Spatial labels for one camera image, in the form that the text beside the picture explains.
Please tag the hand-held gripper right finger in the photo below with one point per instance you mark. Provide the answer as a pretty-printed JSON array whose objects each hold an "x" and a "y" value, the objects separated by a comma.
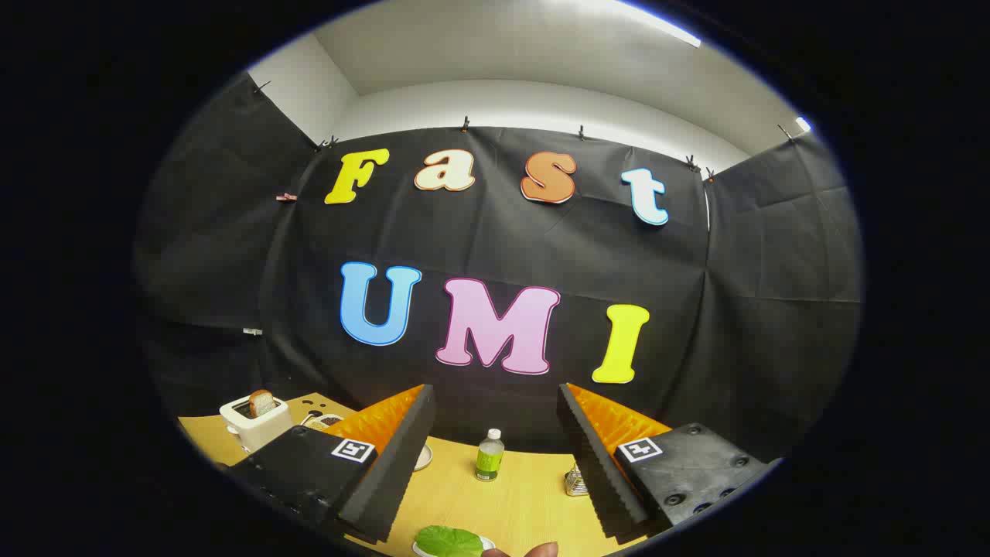
[{"x": 599, "y": 472}]

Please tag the white square plate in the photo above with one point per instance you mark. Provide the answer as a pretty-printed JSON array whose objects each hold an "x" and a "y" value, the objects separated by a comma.
[{"x": 489, "y": 545}]

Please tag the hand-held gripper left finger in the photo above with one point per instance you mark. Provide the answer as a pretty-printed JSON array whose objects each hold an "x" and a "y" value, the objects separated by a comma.
[{"x": 390, "y": 464}]

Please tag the green lettuce leaf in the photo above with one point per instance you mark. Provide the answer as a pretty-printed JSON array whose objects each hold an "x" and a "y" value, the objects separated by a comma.
[{"x": 448, "y": 541}]

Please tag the toasted bread slice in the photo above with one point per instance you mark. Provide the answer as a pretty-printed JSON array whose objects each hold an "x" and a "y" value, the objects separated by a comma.
[{"x": 261, "y": 403}]

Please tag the green label plastic bottle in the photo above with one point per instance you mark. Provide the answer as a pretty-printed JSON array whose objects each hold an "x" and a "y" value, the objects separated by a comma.
[{"x": 489, "y": 460}]

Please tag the round white plate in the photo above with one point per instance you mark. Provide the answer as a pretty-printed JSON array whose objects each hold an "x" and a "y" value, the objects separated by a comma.
[{"x": 423, "y": 458}]

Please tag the white toaster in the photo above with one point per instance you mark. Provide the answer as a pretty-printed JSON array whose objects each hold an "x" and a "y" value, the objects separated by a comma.
[{"x": 259, "y": 432}]

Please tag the white compartment dish with beans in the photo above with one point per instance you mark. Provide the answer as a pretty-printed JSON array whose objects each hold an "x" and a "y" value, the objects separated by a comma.
[{"x": 325, "y": 422}]

